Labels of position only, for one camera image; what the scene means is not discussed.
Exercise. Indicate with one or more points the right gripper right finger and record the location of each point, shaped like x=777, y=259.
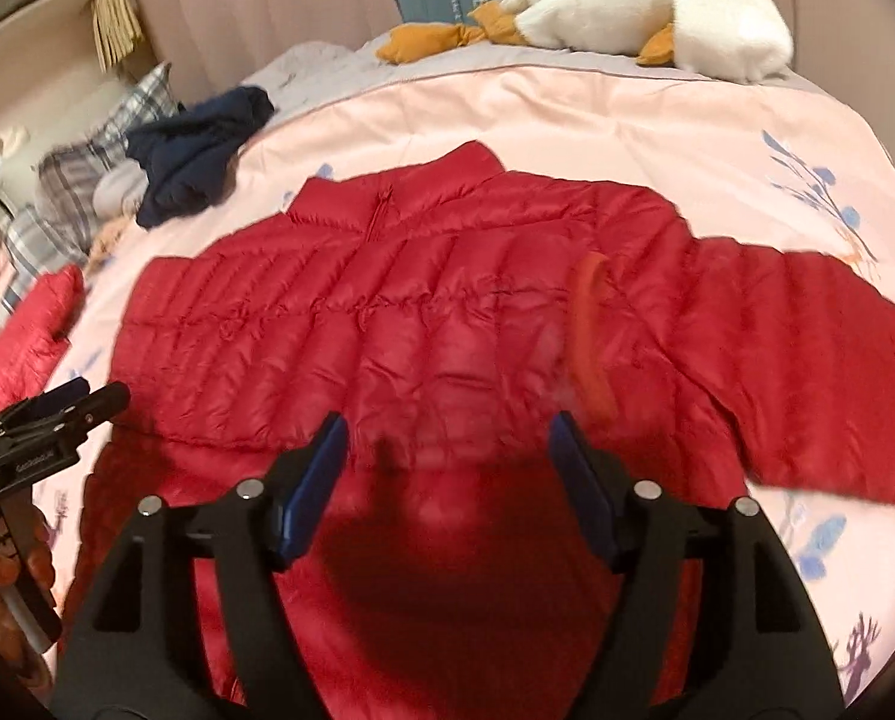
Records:
x=758, y=648

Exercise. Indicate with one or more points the yellow tassel fringe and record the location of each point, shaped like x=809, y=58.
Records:
x=116, y=31

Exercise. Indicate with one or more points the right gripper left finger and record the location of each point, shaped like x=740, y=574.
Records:
x=136, y=650

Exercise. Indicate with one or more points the orange small cloth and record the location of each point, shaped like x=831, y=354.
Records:
x=106, y=239

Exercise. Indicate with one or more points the red down jacket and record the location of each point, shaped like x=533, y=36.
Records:
x=448, y=311

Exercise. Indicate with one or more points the pink-red folded down jacket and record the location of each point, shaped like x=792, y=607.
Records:
x=37, y=335

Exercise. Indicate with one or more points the navy blue garment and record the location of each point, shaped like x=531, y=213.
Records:
x=186, y=156

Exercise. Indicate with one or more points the white goose plush toy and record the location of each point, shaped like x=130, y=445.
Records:
x=740, y=41

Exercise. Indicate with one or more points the person left hand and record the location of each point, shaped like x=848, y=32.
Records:
x=26, y=665

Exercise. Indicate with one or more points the plaid pillow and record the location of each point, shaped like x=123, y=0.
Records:
x=58, y=225

